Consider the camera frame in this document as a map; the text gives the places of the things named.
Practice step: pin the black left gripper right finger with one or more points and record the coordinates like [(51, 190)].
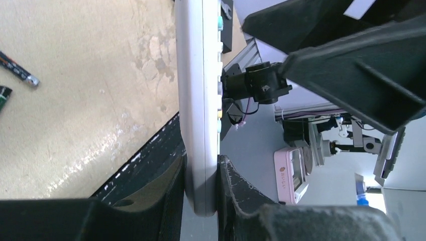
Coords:
[(245, 213)]

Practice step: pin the pink white box device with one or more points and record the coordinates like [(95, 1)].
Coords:
[(290, 175)]

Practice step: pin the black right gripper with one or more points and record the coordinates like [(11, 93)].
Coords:
[(294, 25)]

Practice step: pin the black orange AAA battery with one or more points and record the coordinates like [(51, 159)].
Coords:
[(19, 71)]

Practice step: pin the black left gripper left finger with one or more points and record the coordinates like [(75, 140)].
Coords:
[(151, 213)]

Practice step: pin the green black AAA battery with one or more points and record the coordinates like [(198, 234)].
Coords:
[(5, 93)]

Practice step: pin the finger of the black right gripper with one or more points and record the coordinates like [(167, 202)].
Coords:
[(377, 75)]

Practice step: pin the black foam block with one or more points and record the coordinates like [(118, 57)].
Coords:
[(227, 32)]

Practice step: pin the white remote control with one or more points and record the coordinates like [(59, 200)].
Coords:
[(199, 70)]

